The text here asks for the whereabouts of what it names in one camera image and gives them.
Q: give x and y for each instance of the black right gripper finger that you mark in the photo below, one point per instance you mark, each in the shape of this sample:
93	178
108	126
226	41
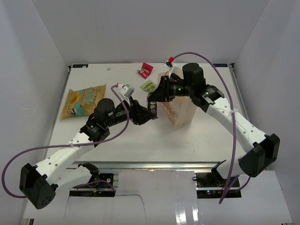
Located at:
161	84
156	96

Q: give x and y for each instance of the right blue table label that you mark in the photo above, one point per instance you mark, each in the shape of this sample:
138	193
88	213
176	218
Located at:
220	65

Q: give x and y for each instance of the red snack packet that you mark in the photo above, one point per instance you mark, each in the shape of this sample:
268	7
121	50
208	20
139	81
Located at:
145	70

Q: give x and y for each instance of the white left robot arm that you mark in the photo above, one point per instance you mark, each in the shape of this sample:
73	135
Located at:
39	182

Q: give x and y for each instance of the left blue table label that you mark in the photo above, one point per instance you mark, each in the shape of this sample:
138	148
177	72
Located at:
80	65

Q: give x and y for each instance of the green gummy snack packet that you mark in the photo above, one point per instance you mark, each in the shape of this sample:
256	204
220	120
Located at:
149	86

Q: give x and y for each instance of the brown chocolate bar wrapper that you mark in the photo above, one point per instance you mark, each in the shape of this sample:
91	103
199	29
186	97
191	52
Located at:
152	106

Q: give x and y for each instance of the black base electronics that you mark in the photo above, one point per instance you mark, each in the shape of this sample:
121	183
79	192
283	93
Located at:
100	189
209	187

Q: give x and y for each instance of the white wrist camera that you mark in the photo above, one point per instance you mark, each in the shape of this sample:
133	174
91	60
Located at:
125	91
172	69

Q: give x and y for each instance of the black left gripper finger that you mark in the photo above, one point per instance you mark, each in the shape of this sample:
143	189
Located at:
144	116
140	108

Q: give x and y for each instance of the beige paper bag orange handles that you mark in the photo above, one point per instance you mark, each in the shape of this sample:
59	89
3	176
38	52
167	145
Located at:
180	111

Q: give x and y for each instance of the tan chips bag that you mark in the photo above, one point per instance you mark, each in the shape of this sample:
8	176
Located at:
82	102

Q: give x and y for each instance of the left black base electronics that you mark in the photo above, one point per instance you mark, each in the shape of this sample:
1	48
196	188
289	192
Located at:
100	189

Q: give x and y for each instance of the blue table label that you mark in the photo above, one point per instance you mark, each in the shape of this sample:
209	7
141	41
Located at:
80	65
220	65

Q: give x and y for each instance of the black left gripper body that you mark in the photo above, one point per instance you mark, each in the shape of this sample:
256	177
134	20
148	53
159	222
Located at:
133	116

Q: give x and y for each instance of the aluminium table front rail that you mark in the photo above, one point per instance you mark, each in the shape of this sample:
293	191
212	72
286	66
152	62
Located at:
179	166

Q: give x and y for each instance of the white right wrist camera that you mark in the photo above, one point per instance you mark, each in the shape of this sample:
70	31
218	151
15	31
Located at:
172	69

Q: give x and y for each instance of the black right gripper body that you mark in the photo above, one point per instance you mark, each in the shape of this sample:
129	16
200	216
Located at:
169	88

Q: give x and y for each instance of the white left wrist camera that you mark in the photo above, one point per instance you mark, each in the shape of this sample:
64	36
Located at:
125	91

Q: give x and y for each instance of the right black base electronics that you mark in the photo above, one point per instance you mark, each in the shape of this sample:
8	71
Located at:
209	187

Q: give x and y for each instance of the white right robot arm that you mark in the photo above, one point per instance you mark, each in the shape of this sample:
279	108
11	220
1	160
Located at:
261	149

